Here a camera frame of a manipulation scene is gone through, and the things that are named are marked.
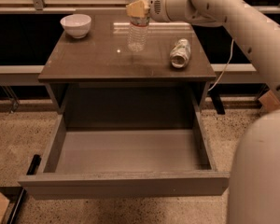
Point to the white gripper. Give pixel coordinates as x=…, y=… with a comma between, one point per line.
x=156, y=6

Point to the clear plastic water bottle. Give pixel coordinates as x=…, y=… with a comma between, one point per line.
x=137, y=35

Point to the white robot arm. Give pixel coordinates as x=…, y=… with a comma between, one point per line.
x=255, y=173

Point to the grey cabinet with counter top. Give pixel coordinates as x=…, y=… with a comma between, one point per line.
x=97, y=83

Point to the open grey top drawer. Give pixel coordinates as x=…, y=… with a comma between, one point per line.
x=88, y=163

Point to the crushed can lying sideways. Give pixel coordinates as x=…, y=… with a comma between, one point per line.
x=180, y=54

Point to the white ceramic bowl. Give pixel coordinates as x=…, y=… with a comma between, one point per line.
x=76, y=25

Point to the cardboard box at right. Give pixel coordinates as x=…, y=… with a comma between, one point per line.
x=269, y=101

